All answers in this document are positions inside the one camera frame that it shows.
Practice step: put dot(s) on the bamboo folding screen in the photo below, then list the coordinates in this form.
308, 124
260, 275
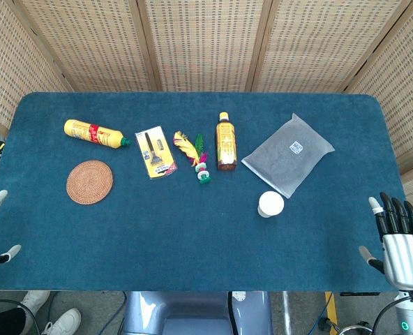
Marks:
206, 42

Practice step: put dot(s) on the grey plastic pouch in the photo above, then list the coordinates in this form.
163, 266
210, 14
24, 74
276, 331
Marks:
286, 157

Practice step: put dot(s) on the razor in yellow blister pack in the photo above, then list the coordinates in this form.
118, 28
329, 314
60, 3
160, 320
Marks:
156, 153

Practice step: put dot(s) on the amber bottle yellow cap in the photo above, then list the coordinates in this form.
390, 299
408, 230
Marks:
226, 143

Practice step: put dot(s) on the white paper cup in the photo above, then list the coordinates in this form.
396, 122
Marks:
271, 204

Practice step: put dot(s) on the round woven brown coaster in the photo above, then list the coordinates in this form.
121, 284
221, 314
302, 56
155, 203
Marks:
89, 181

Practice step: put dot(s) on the white sneaker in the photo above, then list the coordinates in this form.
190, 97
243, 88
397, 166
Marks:
65, 321
35, 300

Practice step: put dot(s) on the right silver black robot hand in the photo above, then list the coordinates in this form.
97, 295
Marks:
405, 258

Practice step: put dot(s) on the colourful feather shuttlecock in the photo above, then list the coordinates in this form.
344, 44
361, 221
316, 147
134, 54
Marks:
189, 148

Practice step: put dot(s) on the yellow bottle green cap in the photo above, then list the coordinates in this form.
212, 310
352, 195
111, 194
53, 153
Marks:
88, 132

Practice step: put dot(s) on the blue-grey robot torso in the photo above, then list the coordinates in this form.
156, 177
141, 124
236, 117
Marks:
192, 314

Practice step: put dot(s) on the black trouser leg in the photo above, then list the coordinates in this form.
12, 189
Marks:
4, 321

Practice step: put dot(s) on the blue table cloth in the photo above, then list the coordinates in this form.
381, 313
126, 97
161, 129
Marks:
192, 240

